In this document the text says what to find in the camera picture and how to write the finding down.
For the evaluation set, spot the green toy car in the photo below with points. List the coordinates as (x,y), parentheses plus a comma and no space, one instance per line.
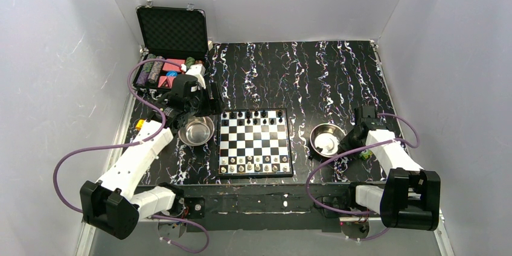
(365,155)

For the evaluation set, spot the colourful toy block car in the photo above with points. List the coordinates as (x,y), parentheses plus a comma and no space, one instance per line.
(139,124)

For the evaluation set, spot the steel bowl with chess pieces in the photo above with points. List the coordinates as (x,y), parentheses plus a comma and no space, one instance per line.
(325,139)

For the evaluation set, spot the aluminium frame rail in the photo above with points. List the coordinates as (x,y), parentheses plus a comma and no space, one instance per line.
(229,200)

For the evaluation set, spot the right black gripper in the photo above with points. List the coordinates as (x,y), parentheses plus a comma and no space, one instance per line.
(346,142)

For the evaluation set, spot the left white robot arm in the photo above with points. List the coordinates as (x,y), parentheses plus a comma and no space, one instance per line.
(111,203)

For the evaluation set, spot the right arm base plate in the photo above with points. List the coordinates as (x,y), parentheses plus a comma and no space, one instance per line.
(341,203)

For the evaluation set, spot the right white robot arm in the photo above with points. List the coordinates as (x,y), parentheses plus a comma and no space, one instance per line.
(410,198)

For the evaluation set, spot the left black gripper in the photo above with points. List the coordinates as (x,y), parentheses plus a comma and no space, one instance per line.
(214,99)

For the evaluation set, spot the black and white chessboard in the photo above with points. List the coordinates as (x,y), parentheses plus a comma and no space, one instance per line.
(254,143)

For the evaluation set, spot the small steel bowl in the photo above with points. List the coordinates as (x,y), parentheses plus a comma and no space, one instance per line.
(198,131)

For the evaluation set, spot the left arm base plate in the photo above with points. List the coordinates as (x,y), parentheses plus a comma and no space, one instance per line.
(186,208)

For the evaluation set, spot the black poker chip case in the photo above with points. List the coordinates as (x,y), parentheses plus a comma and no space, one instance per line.
(173,33)

